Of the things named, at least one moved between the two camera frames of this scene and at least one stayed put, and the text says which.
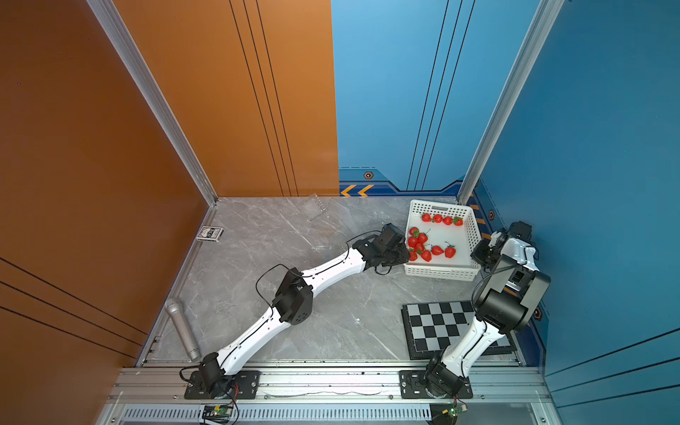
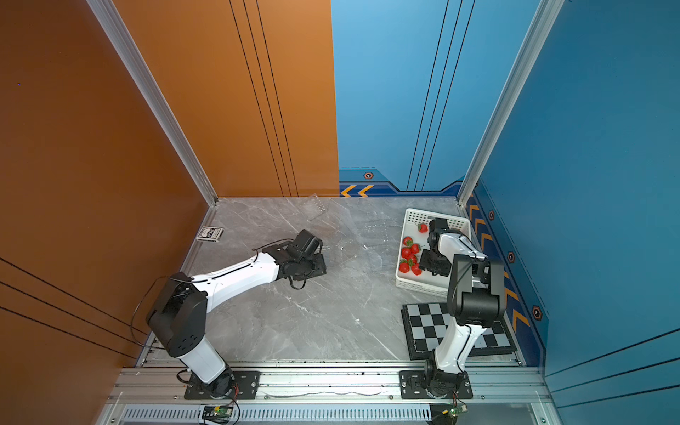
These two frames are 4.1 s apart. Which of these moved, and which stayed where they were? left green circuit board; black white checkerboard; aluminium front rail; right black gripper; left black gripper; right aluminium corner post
Moved: left black gripper; right black gripper
Stayed: black white checkerboard; right aluminium corner post; left green circuit board; aluminium front rail
